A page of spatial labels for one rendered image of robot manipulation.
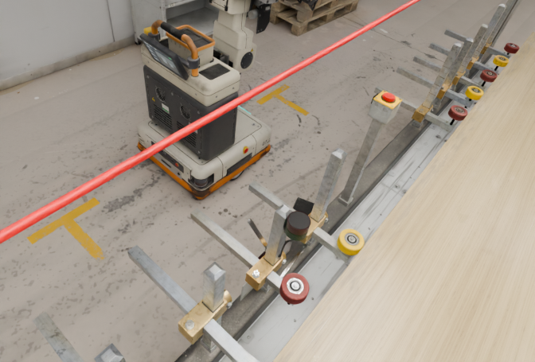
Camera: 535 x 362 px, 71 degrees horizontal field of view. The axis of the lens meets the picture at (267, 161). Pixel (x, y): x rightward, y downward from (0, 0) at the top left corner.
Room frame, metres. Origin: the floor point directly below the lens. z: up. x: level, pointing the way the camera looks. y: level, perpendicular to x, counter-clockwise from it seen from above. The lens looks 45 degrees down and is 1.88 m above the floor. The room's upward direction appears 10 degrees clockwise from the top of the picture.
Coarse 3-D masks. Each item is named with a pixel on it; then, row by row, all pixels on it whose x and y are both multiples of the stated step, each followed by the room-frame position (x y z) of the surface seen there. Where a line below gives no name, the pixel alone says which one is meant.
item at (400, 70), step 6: (402, 72) 1.95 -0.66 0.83; (408, 72) 1.93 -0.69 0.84; (414, 72) 1.94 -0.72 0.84; (408, 78) 1.92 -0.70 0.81; (414, 78) 1.91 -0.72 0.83; (420, 78) 1.89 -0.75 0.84; (426, 78) 1.90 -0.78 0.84; (426, 84) 1.87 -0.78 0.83; (432, 84) 1.85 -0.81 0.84; (450, 90) 1.82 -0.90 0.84; (450, 96) 1.79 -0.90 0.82; (456, 96) 1.78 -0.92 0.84; (462, 96) 1.78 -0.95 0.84; (462, 102) 1.76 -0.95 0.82; (468, 102) 1.74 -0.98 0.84
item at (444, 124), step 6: (378, 90) 1.75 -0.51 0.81; (396, 96) 1.71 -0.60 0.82; (402, 102) 1.67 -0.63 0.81; (408, 102) 1.68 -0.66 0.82; (408, 108) 1.65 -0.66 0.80; (414, 108) 1.63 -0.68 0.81; (426, 114) 1.60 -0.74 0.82; (432, 114) 1.61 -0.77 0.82; (432, 120) 1.58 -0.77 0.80; (438, 120) 1.56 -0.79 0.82; (444, 120) 1.57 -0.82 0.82; (444, 126) 1.54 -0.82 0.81; (450, 126) 1.53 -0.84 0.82
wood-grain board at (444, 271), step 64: (512, 64) 2.13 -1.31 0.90; (512, 128) 1.48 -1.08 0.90; (448, 192) 1.00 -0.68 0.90; (512, 192) 1.06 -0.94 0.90; (384, 256) 0.67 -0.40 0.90; (448, 256) 0.71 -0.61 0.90; (512, 256) 0.75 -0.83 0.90; (320, 320) 0.44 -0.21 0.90; (384, 320) 0.47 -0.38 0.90; (448, 320) 0.50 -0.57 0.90; (512, 320) 0.53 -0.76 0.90
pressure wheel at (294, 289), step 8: (288, 280) 0.53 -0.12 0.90; (296, 280) 0.54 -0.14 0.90; (304, 280) 0.54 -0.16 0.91; (280, 288) 0.51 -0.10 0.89; (288, 288) 0.51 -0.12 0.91; (296, 288) 0.51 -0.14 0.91; (304, 288) 0.51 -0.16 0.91; (288, 296) 0.48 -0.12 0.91; (296, 296) 0.49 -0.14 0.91; (304, 296) 0.49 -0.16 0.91; (288, 304) 0.51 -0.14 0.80; (296, 304) 0.48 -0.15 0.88
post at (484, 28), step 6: (486, 24) 2.08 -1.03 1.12; (480, 30) 2.07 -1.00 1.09; (486, 30) 2.07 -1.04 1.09; (480, 36) 2.06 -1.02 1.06; (474, 42) 2.07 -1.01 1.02; (474, 48) 2.06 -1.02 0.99; (468, 54) 2.07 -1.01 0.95; (468, 60) 2.06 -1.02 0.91; (462, 66) 2.06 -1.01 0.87; (462, 72) 2.06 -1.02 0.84; (456, 84) 2.08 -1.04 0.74
